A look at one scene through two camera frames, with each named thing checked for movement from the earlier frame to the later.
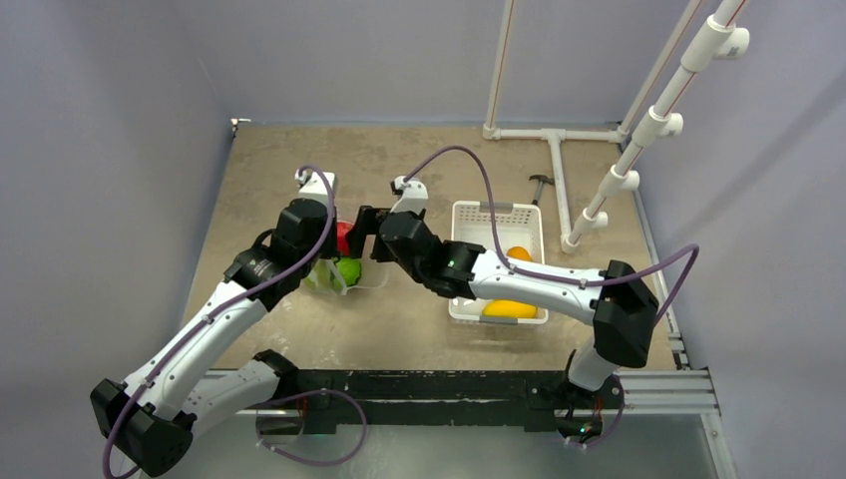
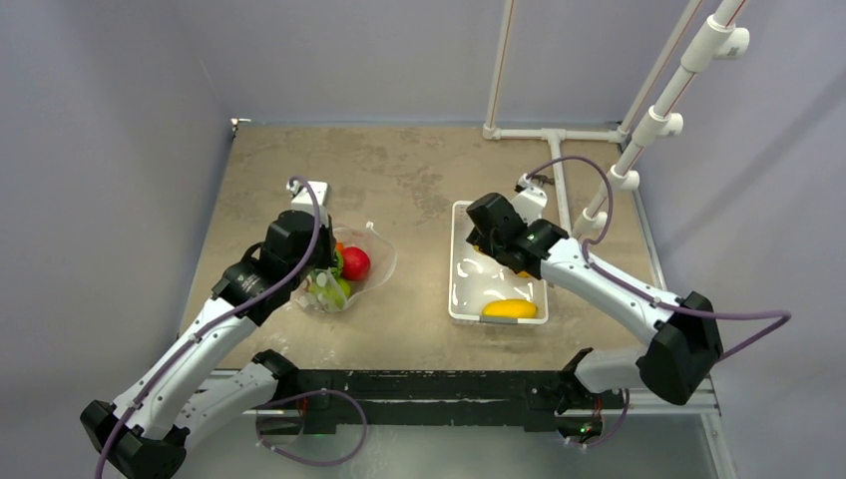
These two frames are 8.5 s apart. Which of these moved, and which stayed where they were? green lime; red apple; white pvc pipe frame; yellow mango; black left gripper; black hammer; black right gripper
Moved: black right gripper; green lime; red apple
Stayed: white pvc pipe frame; black hammer; yellow mango; black left gripper
